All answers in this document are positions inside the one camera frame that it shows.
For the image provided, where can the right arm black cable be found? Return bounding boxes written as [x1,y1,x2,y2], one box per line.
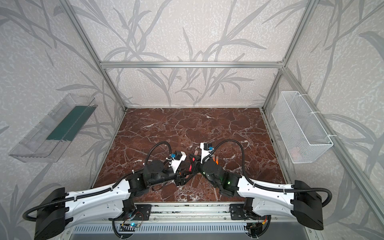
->
[211,139,333,208]

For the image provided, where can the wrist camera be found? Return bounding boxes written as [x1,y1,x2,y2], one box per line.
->
[169,151,187,174]
[200,143,214,164]

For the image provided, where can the clear plastic wall bin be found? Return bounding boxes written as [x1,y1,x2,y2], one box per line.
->
[9,94,98,163]

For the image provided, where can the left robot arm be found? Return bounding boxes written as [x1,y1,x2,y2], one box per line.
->
[23,160,196,240]

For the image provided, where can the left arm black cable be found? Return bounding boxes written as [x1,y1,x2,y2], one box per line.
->
[22,141,172,222]

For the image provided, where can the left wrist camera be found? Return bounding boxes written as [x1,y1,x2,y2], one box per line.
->
[169,151,187,174]

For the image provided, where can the white wire mesh basket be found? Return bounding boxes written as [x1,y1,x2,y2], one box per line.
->
[272,91,334,164]

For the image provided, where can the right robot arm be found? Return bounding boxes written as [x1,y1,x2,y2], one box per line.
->
[190,154,332,231]

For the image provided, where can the green circuit board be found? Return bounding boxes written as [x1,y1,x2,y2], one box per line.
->
[119,223,140,233]

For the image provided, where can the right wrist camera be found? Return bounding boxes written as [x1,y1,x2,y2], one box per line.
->
[200,143,214,164]

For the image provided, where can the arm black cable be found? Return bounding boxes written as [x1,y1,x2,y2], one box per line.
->
[22,141,172,222]
[211,139,333,208]

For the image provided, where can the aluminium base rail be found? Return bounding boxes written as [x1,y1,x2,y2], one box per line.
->
[61,201,317,224]

